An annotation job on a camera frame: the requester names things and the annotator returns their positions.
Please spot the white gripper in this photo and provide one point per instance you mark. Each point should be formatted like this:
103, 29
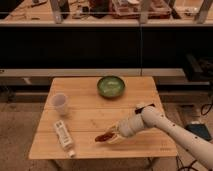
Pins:
116, 138

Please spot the clear plastic cup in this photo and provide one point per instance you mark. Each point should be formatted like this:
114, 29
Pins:
59, 102

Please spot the long wooden shelf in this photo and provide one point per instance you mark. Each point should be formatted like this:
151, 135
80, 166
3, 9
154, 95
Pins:
106, 13

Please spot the green ceramic bowl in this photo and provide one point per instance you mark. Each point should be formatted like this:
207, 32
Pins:
110, 86

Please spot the dark foot pedal box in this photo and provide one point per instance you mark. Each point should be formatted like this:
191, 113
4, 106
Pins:
199, 130

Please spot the white tube bottle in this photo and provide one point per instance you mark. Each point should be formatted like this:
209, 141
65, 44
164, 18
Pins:
64, 138

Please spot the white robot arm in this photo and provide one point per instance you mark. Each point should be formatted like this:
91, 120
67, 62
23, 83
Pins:
148, 116

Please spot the red pepper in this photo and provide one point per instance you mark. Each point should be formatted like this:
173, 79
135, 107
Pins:
104, 137

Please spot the wooden table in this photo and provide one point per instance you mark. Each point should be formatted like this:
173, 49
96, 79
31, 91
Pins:
90, 115

